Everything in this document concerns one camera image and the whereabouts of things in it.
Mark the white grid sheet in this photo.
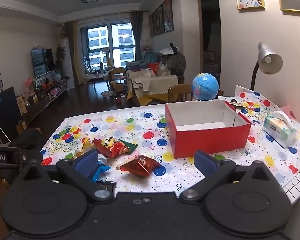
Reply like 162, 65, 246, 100
281, 152, 300, 207

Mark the blue globe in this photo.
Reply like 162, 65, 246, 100
191, 73, 220, 101

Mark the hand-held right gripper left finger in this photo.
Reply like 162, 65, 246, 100
25, 149, 115, 203

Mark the balloon print tablecloth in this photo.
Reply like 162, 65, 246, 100
40, 85, 300, 198

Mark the pile of clothes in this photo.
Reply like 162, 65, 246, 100
159, 44, 187, 77

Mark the white standing air conditioner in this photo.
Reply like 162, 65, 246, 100
61, 37, 74, 90

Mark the black cabinet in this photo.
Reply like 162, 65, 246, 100
0, 87, 23, 143

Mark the small printed packet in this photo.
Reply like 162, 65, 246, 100
227, 99, 248, 108

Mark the television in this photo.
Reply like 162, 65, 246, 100
31, 48, 55, 78

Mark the yellow carton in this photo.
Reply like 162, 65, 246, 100
17, 97, 27, 115

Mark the green snack packet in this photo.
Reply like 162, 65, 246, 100
119, 139, 138, 154

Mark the small round stool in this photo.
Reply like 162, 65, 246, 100
101, 91, 115, 102

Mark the dark red snack packet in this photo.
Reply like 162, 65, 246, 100
117, 155, 161, 175

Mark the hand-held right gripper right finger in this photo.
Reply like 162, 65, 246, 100
179, 150, 271, 202

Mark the window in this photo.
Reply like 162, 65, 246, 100
80, 19, 138, 77

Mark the grey desk lamp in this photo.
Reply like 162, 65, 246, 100
250, 42, 283, 92

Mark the grey curtain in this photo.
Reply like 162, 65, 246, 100
129, 11, 147, 62

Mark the dark tv cabinet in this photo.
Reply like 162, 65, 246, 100
20, 77, 68, 123

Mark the blue snack packet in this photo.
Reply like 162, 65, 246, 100
91, 161, 112, 182

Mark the brown curtain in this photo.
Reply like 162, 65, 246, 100
65, 21, 84, 88

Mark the yellow snack packet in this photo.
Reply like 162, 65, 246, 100
74, 137, 94, 158

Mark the black jacket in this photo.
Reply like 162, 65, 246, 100
9, 127, 44, 165

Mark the brown cardboard box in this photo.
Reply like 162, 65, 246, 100
16, 120, 28, 133

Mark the red chip bag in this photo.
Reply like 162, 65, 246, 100
92, 136, 130, 158

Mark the round coffee table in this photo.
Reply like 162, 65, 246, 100
84, 71, 110, 90

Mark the red cardboard box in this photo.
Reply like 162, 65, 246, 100
165, 100, 252, 159

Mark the tissue box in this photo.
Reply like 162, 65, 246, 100
262, 111, 297, 148

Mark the green potted plant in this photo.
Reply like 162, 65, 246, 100
55, 45, 66, 68

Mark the yellow child chair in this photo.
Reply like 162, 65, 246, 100
109, 66, 127, 92

